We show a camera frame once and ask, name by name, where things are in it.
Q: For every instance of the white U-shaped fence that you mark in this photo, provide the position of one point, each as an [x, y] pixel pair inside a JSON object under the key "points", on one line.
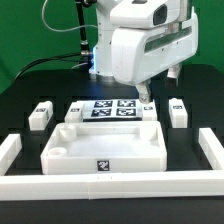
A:
{"points": [[113, 185]]}

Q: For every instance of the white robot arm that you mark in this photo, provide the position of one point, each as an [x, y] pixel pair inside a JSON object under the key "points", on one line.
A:
{"points": [[178, 12]]}

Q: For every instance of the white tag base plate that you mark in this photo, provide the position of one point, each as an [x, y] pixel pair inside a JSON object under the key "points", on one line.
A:
{"points": [[112, 109]]}

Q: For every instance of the white desk tabletop tray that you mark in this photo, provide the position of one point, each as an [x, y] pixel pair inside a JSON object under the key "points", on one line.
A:
{"points": [[105, 147]]}

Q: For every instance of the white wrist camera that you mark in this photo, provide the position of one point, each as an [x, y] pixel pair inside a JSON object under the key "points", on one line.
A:
{"points": [[143, 14]]}

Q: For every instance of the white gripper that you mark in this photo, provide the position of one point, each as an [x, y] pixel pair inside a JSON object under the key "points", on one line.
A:
{"points": [[138, 55]]}

